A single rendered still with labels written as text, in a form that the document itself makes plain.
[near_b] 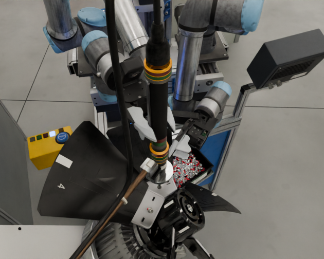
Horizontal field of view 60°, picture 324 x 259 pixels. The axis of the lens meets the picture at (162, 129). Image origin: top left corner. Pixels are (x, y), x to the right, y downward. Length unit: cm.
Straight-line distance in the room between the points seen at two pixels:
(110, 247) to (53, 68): 247
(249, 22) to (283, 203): 157
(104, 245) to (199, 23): 70
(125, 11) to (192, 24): 21
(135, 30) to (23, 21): 308
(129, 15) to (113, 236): 60
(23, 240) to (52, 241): 7
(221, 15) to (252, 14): 9
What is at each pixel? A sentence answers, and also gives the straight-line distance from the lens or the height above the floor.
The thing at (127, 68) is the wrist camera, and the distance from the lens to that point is 55.
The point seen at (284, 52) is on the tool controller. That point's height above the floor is 124.
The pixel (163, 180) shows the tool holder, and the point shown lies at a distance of 71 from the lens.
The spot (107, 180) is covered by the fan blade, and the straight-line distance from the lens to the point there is 66.
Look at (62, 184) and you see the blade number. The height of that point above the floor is 140.
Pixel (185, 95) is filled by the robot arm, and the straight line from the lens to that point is 106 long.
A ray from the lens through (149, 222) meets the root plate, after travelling 75.
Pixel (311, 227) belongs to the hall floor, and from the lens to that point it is 226.
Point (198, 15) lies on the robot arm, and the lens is 93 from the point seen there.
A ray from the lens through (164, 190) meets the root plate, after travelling 82.
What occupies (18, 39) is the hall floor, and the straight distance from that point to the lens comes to 359.
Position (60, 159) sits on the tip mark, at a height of 143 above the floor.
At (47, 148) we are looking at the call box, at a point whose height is 107.
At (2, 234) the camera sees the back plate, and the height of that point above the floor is 130.
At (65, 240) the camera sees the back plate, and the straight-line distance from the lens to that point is 83.
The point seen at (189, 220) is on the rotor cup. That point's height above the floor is 126.
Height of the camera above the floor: 194
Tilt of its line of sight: 54 degrees down
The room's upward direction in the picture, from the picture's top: straight up
